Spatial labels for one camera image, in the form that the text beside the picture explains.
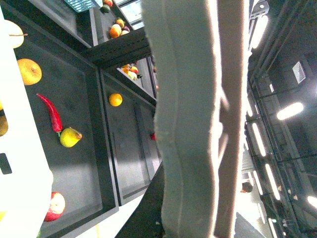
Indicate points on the blue basket on far shelf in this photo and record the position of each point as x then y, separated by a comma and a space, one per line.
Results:
84, 5

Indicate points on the golden yellow apple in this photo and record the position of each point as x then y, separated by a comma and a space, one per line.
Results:
30, 71

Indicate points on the brown kiwi lower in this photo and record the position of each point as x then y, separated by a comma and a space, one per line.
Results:
3, 125

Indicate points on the yellow green pear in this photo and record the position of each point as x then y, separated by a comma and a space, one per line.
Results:
69, 137

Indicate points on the red apple front right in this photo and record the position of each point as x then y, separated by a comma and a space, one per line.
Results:
57, 207

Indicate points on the white round pear with stem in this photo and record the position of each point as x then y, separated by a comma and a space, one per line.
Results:
16, 35

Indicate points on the light blue shopping basket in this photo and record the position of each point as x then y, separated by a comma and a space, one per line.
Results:
200, 50

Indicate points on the red chili pepper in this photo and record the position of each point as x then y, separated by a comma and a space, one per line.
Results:
54, 115

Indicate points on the black fruit display shelf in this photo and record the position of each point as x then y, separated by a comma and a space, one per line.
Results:
102, 176

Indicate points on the orange on neighbouring tray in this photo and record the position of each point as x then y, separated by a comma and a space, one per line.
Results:
115, 99

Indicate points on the person with glasses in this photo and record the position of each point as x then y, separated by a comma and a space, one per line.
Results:
246, 187

